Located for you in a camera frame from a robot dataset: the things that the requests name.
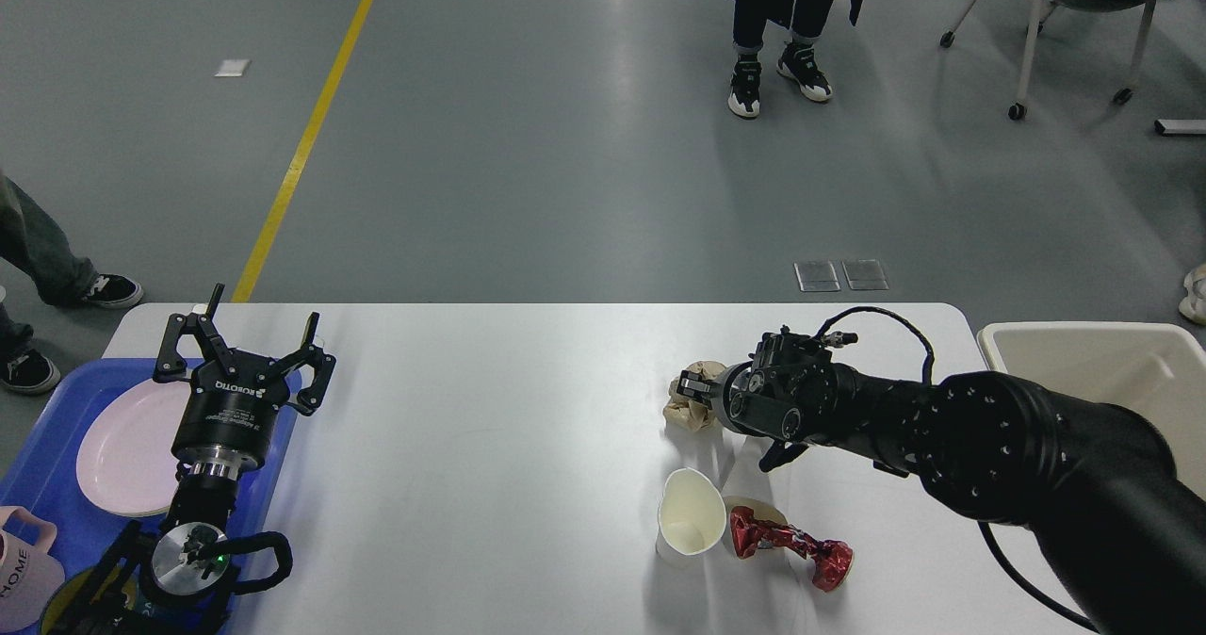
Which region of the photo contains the pink mug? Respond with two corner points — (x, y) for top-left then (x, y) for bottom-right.
(1, 506), (65, 634)

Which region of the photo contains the metal floor plate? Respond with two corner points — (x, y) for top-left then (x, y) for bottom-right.
(794, 260), (841, 293)
(841, 260), (890, 292)

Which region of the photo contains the right metal floor plate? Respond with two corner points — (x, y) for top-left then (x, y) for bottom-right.
(841, 260), (890, 292)

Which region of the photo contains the red foil wrapper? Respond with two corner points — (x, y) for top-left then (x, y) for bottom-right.
(728, 505), (856, 593)

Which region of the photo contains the brown paper ball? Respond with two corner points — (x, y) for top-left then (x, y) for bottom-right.
(662, 361), (727, 433)

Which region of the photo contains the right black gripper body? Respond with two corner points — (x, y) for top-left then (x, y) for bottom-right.
(708, 364), (755, 436)

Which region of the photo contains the pink plate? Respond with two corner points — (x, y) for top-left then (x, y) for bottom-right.
(74, 380), (192, 518)

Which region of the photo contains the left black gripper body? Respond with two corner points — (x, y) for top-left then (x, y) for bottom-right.
(171, 349), (289, 480)

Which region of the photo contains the white bar on floor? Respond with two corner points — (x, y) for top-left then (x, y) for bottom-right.
(1153, 117), (1206, 137)

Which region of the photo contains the dark teal mug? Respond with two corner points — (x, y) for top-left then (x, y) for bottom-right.
(36, 568), (139, 634)

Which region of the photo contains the beige plastic bin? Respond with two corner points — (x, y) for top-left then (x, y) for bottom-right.
(977, 321), (1205, 496)

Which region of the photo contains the left metal floor plate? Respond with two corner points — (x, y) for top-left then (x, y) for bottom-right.
(794, 260), (841, 293)

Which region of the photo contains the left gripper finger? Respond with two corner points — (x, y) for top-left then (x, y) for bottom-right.
(273, 312), (336, 417)
(153, 284), (236, 384)

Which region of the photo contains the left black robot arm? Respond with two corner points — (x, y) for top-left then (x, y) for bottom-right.
(41, 284), (336, 634)

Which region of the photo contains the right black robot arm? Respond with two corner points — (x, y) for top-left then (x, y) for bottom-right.
(677, 321), (1205, 634)

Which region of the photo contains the shoe at edge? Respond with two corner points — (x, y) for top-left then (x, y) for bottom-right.
(1179, 263), (1206, 327)
(1, 304), (62, 396)
(1, 176), (145, 308)

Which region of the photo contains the white paper cup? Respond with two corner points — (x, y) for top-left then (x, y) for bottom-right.
(724, 495), (788, 561)
(656, 468), (727, 566)

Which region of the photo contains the white paper on floor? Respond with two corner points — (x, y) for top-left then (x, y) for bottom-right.
(213, 58), (251, 78)

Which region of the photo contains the lying white paper cup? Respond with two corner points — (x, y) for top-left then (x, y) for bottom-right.
(724, 495), (788, 561)

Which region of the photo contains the person in black coat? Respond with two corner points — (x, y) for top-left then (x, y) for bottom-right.
(727, 0), (863, 120)

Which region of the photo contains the shoe at right edge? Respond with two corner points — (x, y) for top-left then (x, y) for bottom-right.
(1179, 263), (1206, 327)

